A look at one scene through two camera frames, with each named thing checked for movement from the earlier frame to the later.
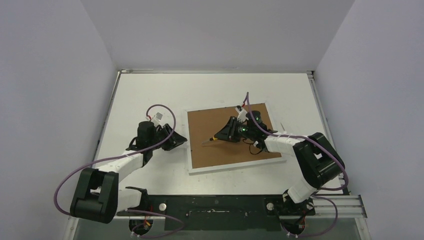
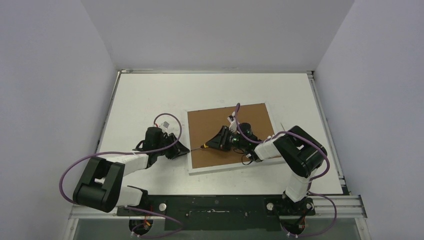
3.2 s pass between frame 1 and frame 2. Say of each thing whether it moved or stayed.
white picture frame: stayed
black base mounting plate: stayed
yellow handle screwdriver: moved
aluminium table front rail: stayed
